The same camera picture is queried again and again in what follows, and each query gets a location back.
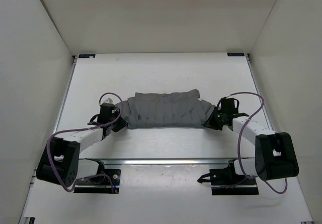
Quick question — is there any silver aluminium front rail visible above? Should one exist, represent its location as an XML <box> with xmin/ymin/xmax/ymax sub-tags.
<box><xmin>80</xmin><ymin>157</ymin><xmax>257</xmax><ymax>166</ymax></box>

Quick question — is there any blue corner label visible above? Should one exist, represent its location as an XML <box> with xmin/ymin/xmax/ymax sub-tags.
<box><xmin>227</xmin><ymin>52</ymin><xmax>245</xmax><ymax>57</ymax></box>
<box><xmin>78</xmin><ymin>54</ymin><xmax>96</xmax><ymax>58</ymax></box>

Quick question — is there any left blue corner label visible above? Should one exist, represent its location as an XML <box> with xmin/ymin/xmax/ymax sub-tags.
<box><xmin>78</xmin><ymin>54</ymin><xmax>96</xmax><ymax>58</ymax></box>

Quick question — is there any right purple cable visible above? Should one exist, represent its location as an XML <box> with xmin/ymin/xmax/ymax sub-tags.
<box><xmin>227</xmin><ymin>92</ymin><xmax>288</xmax><ymax>194</ymax></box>

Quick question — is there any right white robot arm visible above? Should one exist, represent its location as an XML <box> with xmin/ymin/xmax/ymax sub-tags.
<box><xmin>204</xmin><ymin>98</ymin><xmax>299</xmax><ymax>184</ymax></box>

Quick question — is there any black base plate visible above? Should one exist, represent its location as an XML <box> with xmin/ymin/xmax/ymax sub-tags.
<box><xmin>197</xmin><ymin>167</ymin><xmax>259</xmax><ymax>196</ymax></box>
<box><xmin>73</xmin><ymin>163</ymin><xmax>121</xmax><ymax>194</ymax></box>

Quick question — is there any right blue corner label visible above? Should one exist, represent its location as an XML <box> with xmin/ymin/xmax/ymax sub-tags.
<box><xmin>227</xmin><ymin>52</ymin><xmax>245</xmax><ymax>57</ymax></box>

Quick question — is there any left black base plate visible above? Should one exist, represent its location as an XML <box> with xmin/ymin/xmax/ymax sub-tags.
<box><xmin>73</xmin><ymin>163</ymin><xmax>121</xmax><ymax>194</ymax></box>

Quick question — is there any grey pleated skirt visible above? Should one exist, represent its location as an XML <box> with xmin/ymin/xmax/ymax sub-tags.
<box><xmin>116</xmin><ymin>89</ymin><xmax>216</xmax><ymax>129</ymax></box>

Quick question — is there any purple cable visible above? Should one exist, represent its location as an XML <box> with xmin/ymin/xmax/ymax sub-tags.
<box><xmin>227</xmin><ymin>92</ymin><xmax>288</xmax><ymax>194</ymax></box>
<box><xmin>47</xmin><ymin>92</ymin><xmax>124</xmax><ymax>193</ymax></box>

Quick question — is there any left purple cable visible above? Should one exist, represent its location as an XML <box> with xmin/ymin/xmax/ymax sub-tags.
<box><xmin>47</xmin><ymin>92</ymin><xmax>124</xmax><ymax>193</ymax></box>

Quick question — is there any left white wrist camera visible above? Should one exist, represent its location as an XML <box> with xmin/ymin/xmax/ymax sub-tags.
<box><xmin>102</xmin><ymin>98</ymin><xmax>114</xmax><ymax>106</ymax></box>

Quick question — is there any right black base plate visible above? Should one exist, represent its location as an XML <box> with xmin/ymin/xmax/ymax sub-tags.
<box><xmin>197</xmin><ymin>167</ymin><xmax>259</xmax><ymax>196</ymax></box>

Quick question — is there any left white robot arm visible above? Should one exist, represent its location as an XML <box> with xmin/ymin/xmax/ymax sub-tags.
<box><xmin>36</xmin><ymin>102</ymin><xmax>127</xmax><ymax>192</ymax></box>

